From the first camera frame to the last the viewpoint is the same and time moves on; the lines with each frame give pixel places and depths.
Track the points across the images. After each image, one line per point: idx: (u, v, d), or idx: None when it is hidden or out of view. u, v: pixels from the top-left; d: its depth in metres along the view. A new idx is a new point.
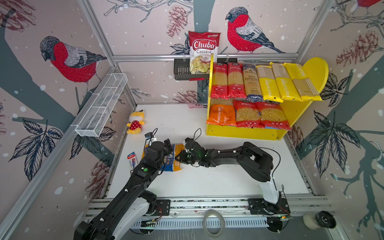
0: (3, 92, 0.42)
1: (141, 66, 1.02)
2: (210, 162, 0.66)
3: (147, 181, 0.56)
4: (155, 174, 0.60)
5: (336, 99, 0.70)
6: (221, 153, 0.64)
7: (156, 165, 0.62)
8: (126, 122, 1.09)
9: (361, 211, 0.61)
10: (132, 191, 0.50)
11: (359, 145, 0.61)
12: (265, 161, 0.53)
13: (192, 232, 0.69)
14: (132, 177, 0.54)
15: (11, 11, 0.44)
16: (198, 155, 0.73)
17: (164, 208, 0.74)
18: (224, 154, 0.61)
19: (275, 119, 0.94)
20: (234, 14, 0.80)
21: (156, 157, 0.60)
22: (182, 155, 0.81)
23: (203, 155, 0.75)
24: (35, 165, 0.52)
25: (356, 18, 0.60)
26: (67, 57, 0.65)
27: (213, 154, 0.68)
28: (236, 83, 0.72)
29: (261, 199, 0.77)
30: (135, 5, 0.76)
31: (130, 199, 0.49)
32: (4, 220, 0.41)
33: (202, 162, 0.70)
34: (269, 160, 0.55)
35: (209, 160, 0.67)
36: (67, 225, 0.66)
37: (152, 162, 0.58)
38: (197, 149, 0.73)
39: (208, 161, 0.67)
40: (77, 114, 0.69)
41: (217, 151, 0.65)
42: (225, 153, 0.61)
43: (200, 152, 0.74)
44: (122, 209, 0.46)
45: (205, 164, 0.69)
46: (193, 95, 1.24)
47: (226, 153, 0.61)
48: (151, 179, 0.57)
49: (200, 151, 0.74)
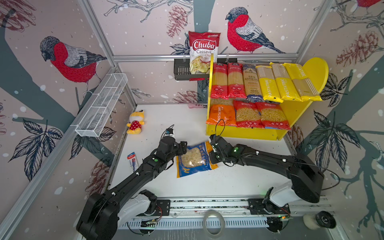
0: (3, 92, 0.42)
1: (141, 66, 1.02)
2: (238, 158, 0.58)
3: (155, 171, 0.57)
4: (164, 166, 0.62)
5: (336, 99, 0.70)
6: (260, 156, 0.54)
7: (165, 157, 0.64)
8: (126, 122, 1.09)
9: (361, 211, 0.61)
10: (143, 175, 0.53)
11: (359, 145, 0.61)
12: (317, 179, 0.46)
13: (192, 232, 0.69)
14: (144, 165, 0.57)
15: (11, 11, 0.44)
16: (224, 150, 0.66)
17: (164, 208, 0.74)
18: (265, 158, 0.53)
19: (275, 119, 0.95)
20: (234, 14, 0.80)
21: (166, 150, 0.63)
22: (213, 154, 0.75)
23: (230, 151, 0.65)
24: (35, 165, 0.52)
25: (356, 18, 0.60)
26: (67, 57, 0.65)
27: (246, 155, 0.58)
28: (236, 83, 0.72)
29: (261, 199, 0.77)
30: (135, 5, 0.76)
31: (139, 181, 0.51)
32: (4, 221, 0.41)
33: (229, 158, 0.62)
34: (320, 180, 0.46)
35: (237, 157, 0.59)
36: (67, 225, 0.66)
37: (162, 154, 0.61)
38: (224, 144, 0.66)
39: (236, 158, 0.59)
40: (77, 114, 0.69)
41: (255, 152, 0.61)
42: (270, 159, 0.51)
43: (226, 147, 0.67)
44: (131, 189, 0.48)
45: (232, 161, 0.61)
46: (193, 95, 1.24)
47: (272, 159, 0.51)
48: (159, 170, 0.59)
49: (226, 147, 0.67)
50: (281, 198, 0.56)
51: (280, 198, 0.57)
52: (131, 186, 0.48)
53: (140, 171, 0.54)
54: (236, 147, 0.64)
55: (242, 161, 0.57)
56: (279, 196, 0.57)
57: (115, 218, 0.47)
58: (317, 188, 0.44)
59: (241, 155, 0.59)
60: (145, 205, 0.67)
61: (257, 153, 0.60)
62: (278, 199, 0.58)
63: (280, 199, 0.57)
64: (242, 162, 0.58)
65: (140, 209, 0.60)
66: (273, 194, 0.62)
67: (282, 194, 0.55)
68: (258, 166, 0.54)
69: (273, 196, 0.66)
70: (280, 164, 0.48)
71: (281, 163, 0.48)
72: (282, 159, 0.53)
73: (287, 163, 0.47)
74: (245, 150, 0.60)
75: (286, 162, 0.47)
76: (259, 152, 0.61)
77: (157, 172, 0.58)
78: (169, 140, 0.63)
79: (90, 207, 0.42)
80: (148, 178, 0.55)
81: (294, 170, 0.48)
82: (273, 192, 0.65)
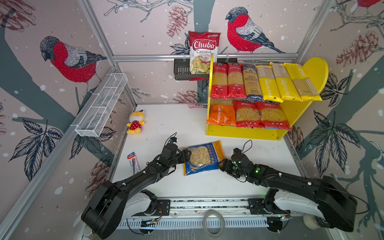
0: (3, 92, 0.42)
1: (141, 66, 1.02)
2: (261, 180, 0.58)
3: (159, 174, 0.61)
4: (166, 172, 0.65)
5: (336, 99, 0.70)
6: (283, 178, 0.54)
7: (168, 163, 0.69)
8: (126, 122, 1.09)
9: (361, 211, 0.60)
10: (148, 174, 0.57)
11: (359, 145, 0.61)
12: (349, 205, 0.43)
13: (192, 232, 0.69)
14: (149, 166, 0.62)
15: (11, 11, 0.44)
16: (246, 170, 0.65)
17: (164, 208, 0.74)
18: (288, 180, 0.52)
19: (275, 119, 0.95)
20: (234, 14, 0.80)
21: (168, 156, 0.67)
22: (227, 164, 0.76)
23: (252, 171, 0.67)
24: (35, 165, 0.52)
25: (356, 18, 0.60)
26: (67, 57, 0.65)
27: (269, 177, 0.57)
28: (236, 83, 0.72)
29: (261, 200, 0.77)
30: (135, 5, 0.76)
31: (145, 179, 0.54)
32: (4, 221, 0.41)
33: (251, 178, 0.62)
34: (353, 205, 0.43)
35: (260, 178, 0.59)
36: (66, 225, 0.66)
37: (165, 160, 0.66)
38: (246, 163, 0.65)
39: (258, 179, 0.59)
40: (77, 114, 0.69)
41: (278, 174, 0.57)
42: (295, 181, 0.50)
43: (249, 167, 0.66)
44: (137, 185, 0.50)
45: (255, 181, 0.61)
46: (193, 95, 1.24)
47: (297, 182, 0.50)
48: (161, 175, 0.62)
49: (248, 166, 0.66)
50: (290, 205, 0.56)
51: (288, 205, 0.57)
52: (137, 182, 0.51)
53: (147, 170, 0.59)
54: (258, 168, 0.64)
55: (264, 183, 0.58)
56: (288, 204, 0.57)
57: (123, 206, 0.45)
58: (350, 214, 0.42)
59: (264, 177, 0.59)
60: (145, 205, 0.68)
61: (281, 175, 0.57)
62: (285, 203, 0.58)
63: (287, 205, 0.57)
64: (265, 184, 0.57)
65: (140, 207, 0.60)
66: (281, 198, 0.61)
67: (295, 204, 0.55)
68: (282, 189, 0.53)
69: (280, 200, 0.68)
70: (305, 188, 0.47)
71: (307, 188, 0.46)
72: (307, 182, 0.48)
73: (313, 187, 0.46)
74: (267, 172, 0.60)
75: (313, 187, 0.46)
76: (281, 174, 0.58)
77: (159, 176, 0.62)
78: (172, 147, 0.68)
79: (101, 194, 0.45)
80: (151, 179, 0.58)
81: (320, 194, 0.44)
82: (280, 196, 0.63)
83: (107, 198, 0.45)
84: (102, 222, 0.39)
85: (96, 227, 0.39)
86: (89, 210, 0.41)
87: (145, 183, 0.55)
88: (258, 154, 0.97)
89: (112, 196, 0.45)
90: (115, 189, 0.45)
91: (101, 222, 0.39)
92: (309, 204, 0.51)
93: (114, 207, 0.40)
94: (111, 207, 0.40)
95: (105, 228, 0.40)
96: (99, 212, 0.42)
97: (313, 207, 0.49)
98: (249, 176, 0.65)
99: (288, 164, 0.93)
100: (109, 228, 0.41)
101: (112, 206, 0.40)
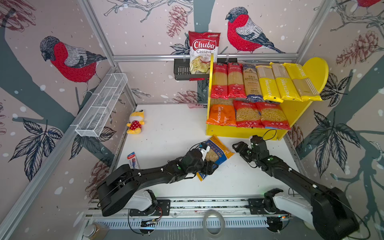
0: (3, 92, 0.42)
1: (141, 66, 1.02)
2: (268, 167, 0.60)
3: (174, 177, 0.58)
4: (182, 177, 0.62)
5: (336, 99, 0.70)
6: (291, 173, 0.54)
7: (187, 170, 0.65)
8: (127, 122, 1.08)
9: (361, 211, 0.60)
10: (164, 172, 0.56)
11: (359, 145, 0.61)
12: (345, 222, 0.40)
13: (192, 232, 0.69)
14: (169, 164, 0.61)
15: (11, 11, 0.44)
16: (259, 154, 0.66)
17: (164, 208, 0.74)
18: (295, 177, 0.52)
19: (275, 119, 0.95)
20: (234, 14, 0.80)
21: (190, 163, 0.62)
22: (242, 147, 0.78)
23: (264, 158, 0.67)
24: (35, 165, 0.52)
25: (356, 18, 0.60)
26: (67, 57, 0.65)
27: (278, 167, 0.59)
28: (236, 83, 0.72)
29: (261, 200, 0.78)
30: (135, 5, 0.76)
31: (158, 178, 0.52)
32: (4, 221, 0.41)
33: (260, 163, 0.64)
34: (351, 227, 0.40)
35: (268, 166, 0.61)
36: (66, 225, 0.66)
37: (185, 166, 0.62)
38: (262, 148, 0.66)
39: (266, 166, 0.61)
40: (77, 114, 0.69)
41: (287, 169, 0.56)
42: (301, 180, 0.50)
43: (263, 152, 0.67)
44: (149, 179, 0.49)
45: (262, 167, 0.63)
46: (193, 95, 1.24)
47: (303, 181, 0.50)
48: (176, 179, 0.60)
49: (263, 152, 0.66)
50: (287, 206, 0.56)
51: (286, 205, 0.57)
52: (150, 177, 0.50)
53: (167, 168, 0.59)
54: (271, 157, 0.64)
55: (270, 172, 0.59)
56: (286, 204, 0.57)
57: (128, 197, 0.43)
58: (341, 229, 0.40)
59: (273, 166, 0.60)
60: (146, 205, 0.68)
61: (290, 170, 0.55)
62: (283, 203, 0.59)
63: (285, 206, 0.57)
64: (271, 174, 0.59)
65: (142, 204, 0.59)
66: (281, 197, 0.63)
67: (291, 206, 0.55)
68: (283, 181, 0.54)
69: (279, 198, 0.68)
70: (307, 188, 0.47)
71: (309, 189, 0.46)
72: (313, 184, 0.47)
73: (316, 190, 0.45)
74: (279, 163, 0.61)
75: (317, 191, 0.45)
76: (292, 170, 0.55)
77: (173, 180, 0.59)
78: (197, 154, 0.63)
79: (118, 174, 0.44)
80: (164, 180, 0.55)
81: (320, 196, 0.43)
82: (281, 195, 0.64)
83: (122, 179, 0.47)
84: (107, 202, 0.41)
85: (101, 203, 0.41)
86: (103, 185, 0.44)
87: (159, 180, 0.53)
88: None
89: (126, 181, 0.46)
90: (130, 176, 0.46)
91: (106, 201, 0.41)
92: (304, 208, 0.51)
93: (122, 194, 0.41)
94: (119, 193, 0.41)
95: (106, 209, 0.40)
96: (109, 191, 0.44)
97: (307, 212, 0.48)
98: (259, 160, 0.67)
99: (288, 164, 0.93)
100: (109, 211, 0.41)
101: (118, 194, 0.41)
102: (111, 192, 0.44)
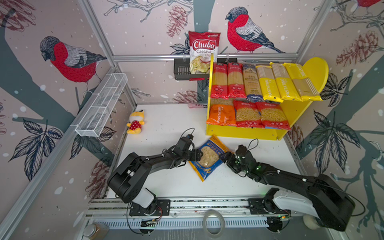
0: (3, 92, 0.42)
1: (141, 66, 1.02)
2: (261, 177, 0.60)
3: (174, 161, 0.65)
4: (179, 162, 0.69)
5: (336, 99, 0.70)
6: (281, 174, 0.56)
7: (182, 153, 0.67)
8: (126, 122, 1.09)
9: (361, 211, 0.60)
10: (166, 157, 0.62)
11: (359, 145, 0.61)
12: (344, 206, 0.42)
13: (192, 232, 0.69)
14: (166, 152, 0.67)
15: (11, 11, 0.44)
16: (248, 166, 0.67)
17: (164, 208, 0.74)
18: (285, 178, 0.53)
19: (275, 119, 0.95)
20: (234, 14, 0.80)
21: (184, 147, 0.71)
22: (230, 158, 0.78)
23: (253, 168, 0.68)
24: (35, 165, 0.52)
25: (356, 18, 0.60)
26: (67, 57, 0.65)
27: (268, 173, 0.60)
28: (236, 83, 0.72)
29: (261, 200, 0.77)
30: (135, 5, 0.76)
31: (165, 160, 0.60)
32: (4, 220, 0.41)
33: (251, 175, 0.65)
34: (349, 207, 0.42)
35: (260, 175, 0.61)
36: (66, 225, 0.66)
37: (179, 150, 0.70)
38: (249, 159, 0.66)
39: (258, 176, 0.61)
40: (77, 114, 0.69)
41: (276, 171, 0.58)
42: (291, 179, 0.52)
43: (252, 163, 0.68)
44: (157, 164, 0.54)
45: (255, 178, 0.63)
46: (193, 95, 1.24)
47: (293, 178, 0.51)
48: (175, 164, 0.66)
49: (251, 163, 0.67)
50: (288, 204, 0.56)
51: (286, 203, 0.57)
52: (157, 161, 0.55)
53: (166, 154, 0.65)
54: (259, 165, 0.67)
55: (264, 180, 0.60)
56: (286, 202, 0.57)
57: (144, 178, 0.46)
58: (344, 214, 0.41)
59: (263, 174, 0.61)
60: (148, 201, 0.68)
61: (279, 172, 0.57)
62: (283, 202, 0.59)
63: (285, 203, 0.57)
64: (265, 182, 0.59)
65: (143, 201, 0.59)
66: (280, 197, 0.62)
67: (292, 203, 0.55)
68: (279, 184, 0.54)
69: (278, 198, 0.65)
70: (300, 184, 0.48)
71: (302, 184, 0.48)
72: (302, 178, 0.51)
73: (307, 183, 0.47)
74: (266, 170, 0.62)
75: (308, 183, 0.47)
76: (280, 171, 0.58)
77: (173, 164, 0.65)
78: (188, 140, 0.73)
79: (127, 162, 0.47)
80: (168, 164, 0.62)
81: (312, 188, 0.46)
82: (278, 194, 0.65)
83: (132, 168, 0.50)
84: (125, 188, 0.44)
85: (119, 193, 0.43)
86: (115, 176, 0.46)
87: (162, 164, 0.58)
88: (257, 153, 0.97)
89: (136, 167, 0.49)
90: (138, 161, 0.49)
91: (124, 189, 0.43)
92: (305, 202, 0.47)
93: (139, 177, 0.44)
94: (136, 176, 0.44)
95: (127, 194, 0.43)
96: (122, 179, 0.46)
97: (308, 206, 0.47)
98: (250, 172, 0.67)
99: (288, 164, 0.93)
100: (130, 194, 0.44)
101: (135, 177, 0.44)
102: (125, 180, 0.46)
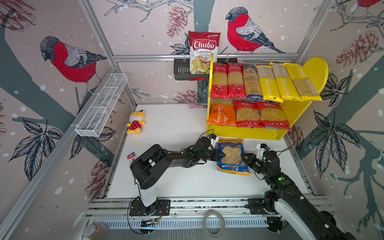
0: (3, 92, 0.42)
1: (141, 66, 1.03)
2: (277, 187, 0.58)
3: (189, 162, 0.65)
4: (196, 162, 0.69)
5: (336, 99, 0.70)
6: (302, 203, 0.52)
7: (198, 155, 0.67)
8: (127, 122, 1.08)
9: (361, 211, 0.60)
10: (185, 155, 0.64)
11: (359, 145, 0.61)
12: None
13: (192, 232, 0.69)
14: (184, 151, 0.69)
15: (11, 11, 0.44)
16: (270, 172, 0.63)
17: (164, 207, 0.74)
18: (305, 208, 0.50)
19: (275, 119, 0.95)
20: (234, 14, 0.80)
21: (201, 149, 0.71)
22: (251, 158, 0.74)
23: (275, 176, 0.64)
24: (35, 165, 0.52)
25: (356, 18, 0.60)
26: (67, 57, 0.65)
27: (289, 192, 0.56)
28: (236, 83, 0.72)
29: (261, 200, 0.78)
30: (135, 5, 0.76)
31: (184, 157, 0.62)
32: (4, 221, 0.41)
33: (269, 180, 0.63)
34: None
35: (278, 185, 0.59)
36: (66, 226, 0.66)
37: (197, 152, 0.70)
38: (274, 166, 0.62)
39: (275, 185, 0.60)
40: (77, 114, 0.69)
41: (300, 198, 0.54)
42: (310, 214, 0.48)
43: (275, 171, 0.63)
44: (176, 159, 0.56)
45: (271, 184, 0.61)
46: (193, 95, 1.24)
47: (313, 215, 0.48)
48: (192, 164, 0.67)
49: (275, 169, 0.63)
50: (287, 215, 0.58)
51: (286, 214, 0.58)
52: (176, 157, 0.58)
53: (184, 152, 0.67)
54: (282, 177, 0.63)
55: (278, 193, 0.58)
56: (287, 214, 0.58)
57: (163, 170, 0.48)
58: None
59: (283, 188, 0.58)
60: (151, 200, 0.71)
61: (301, 199, 0.53)
62: (283, 210, 0.60)
63: (285, 214, 0.58)
64: (279, 194, 0.58)
65: (147, 199, 0.60)
66: (284, 205, 0.62)
67: (292, 220, 0.56)
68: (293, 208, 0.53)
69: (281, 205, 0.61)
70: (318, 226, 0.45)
71: (320, 228, 0.45)
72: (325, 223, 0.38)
73: (327, 231, 0.44)
74: (289, 187, 0.58)
75: (328, 231, 0.44)
76: (303, 198, 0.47)
77: (189, 164, 0.66)
78: (206, 141, 0.71)
79: (152, 150, 0.51)
80: (186, 162, 0.63)
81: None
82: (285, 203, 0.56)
83: (153, 157, 0.53)
84: (144, 176, 0.46)
85: (138, 179, 0.46)
86: (136, 163, 0.49)
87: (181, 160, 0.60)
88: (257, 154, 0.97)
89: (157, 158, 0.52)
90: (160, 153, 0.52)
91: (143, 176, 0.46)
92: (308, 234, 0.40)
93: (158, 168, 0.47)
94: (156, 167, 0.47)
95: (145, 182, 0.45)
96: (143, 167, 0.49)
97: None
98: (269, 177, 0.64)
99: (288, 164, 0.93)
100: (148, 182, 0.47)
101: (156, 167, 0.47)
102: (145, 168, 0.49)
